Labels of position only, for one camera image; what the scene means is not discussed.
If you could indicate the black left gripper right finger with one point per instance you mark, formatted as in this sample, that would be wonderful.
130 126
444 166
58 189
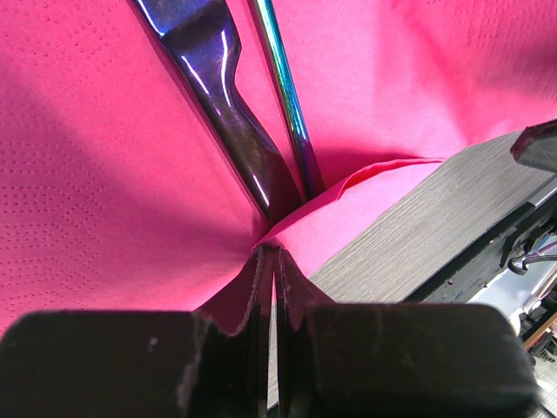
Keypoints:
394 360

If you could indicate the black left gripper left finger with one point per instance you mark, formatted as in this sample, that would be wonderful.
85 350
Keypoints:
209 362

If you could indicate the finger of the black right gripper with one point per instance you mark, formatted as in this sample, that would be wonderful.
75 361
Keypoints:
536 147

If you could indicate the iridescent spoon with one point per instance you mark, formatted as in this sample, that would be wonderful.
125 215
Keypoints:
270 37

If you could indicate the pink paper napkin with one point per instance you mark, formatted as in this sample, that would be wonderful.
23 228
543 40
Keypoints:
114 194

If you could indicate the iridescent purple knife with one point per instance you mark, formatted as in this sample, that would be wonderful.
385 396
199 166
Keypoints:
202 40

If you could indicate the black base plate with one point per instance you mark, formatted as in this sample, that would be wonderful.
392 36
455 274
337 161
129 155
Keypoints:
518 233

